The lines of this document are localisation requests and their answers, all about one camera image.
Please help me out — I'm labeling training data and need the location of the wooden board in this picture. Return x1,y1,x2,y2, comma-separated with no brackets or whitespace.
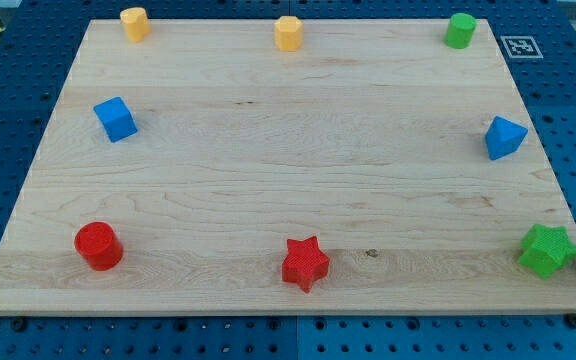
0,19,576,317

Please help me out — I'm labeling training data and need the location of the yellow heart block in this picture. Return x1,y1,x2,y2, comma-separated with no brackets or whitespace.
120,7,150,43

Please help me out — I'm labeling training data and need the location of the green star block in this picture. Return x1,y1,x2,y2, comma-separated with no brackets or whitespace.
517,224,576,279

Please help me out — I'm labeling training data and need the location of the red star block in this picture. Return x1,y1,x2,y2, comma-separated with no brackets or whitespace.
281,236,330,293

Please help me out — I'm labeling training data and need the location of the blue triangular block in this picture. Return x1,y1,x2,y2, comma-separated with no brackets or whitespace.
484,116,528,160

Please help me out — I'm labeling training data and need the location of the white fiducial marker tag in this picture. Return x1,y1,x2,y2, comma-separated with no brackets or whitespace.
500,35,543,59

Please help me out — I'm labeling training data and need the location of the red cylinder block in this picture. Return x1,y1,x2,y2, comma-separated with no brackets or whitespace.
74,222,123,271

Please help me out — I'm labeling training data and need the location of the blue cube block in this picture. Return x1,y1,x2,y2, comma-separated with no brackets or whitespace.
93,97,138,142

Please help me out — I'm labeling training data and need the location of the yellow hexagon block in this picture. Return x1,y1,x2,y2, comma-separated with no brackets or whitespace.
274,16,303,52

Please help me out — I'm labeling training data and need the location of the green cylinder block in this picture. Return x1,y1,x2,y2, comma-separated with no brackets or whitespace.
444,13,477,49

